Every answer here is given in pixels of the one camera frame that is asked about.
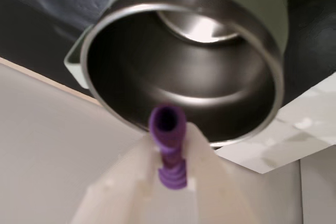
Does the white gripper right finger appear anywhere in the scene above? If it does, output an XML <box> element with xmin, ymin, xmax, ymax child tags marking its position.
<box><xmin>183</xmin><ymin>123</ymin><xmax>253</xmax><ymax>224</ymax></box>

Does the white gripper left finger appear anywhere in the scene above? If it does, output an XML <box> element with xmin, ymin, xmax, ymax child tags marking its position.
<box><xmin>70</xmin><ymin>132</ymin><xmax>161</xmax><ymax>224</ymax></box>

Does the purple pen grip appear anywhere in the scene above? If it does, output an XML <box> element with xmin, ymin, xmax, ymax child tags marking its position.
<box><xmin>148</xmin><ymin>104</ymin><xmax>190</xmax><ymax>191</ymax></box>

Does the sage green steel mug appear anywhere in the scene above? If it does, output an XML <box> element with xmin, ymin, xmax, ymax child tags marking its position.
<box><xmin>64</xmin><ymin>0</ymin><xmax>289</xmax><ymax>148</ymax></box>

